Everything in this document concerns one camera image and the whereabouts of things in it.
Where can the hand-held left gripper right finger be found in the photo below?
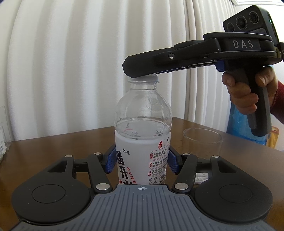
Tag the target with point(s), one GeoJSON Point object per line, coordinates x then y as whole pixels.
{"type": "Point", "coordinates": [173, 161]}

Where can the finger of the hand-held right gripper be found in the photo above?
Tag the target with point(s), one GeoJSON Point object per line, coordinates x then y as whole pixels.
{"type": "Point", "coordinates": [155, 62]}

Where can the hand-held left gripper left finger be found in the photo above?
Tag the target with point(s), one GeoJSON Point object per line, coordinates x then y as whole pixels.
{"type": "Point", "coordinates": [111, 160]}

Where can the clear drinking glass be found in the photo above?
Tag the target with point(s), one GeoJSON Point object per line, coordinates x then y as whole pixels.
{"type": "Point", "coordinates": [200, 142]}

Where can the clear plastic water bottle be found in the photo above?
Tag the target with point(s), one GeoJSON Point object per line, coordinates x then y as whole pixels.
{"type": "Point", "coordinates": [142, 124]}

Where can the person's right forearm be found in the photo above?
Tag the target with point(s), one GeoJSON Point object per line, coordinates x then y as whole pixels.
{"type": "Point", "coordinates": [279, 104]}

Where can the person's right hand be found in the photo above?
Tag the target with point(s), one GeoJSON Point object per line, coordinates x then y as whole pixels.
{"type": "Point", "coordinates": [243, 101]}

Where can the light blue plastic bag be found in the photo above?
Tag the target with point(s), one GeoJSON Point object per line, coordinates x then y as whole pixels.
{"type": "Point", "coordinates": [239, 125]}

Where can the white pleated curtain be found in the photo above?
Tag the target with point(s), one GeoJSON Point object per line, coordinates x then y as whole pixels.
{"type": "Point", "coordinates": [77, 66]}

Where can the yellow packet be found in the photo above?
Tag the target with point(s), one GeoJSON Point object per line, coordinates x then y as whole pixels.
{"type": "Point", "coordinates": [274, 137]}

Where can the clear acrylic stand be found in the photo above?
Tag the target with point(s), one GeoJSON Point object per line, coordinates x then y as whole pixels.
{"type": "Point", "coordinates": [4, 133]}

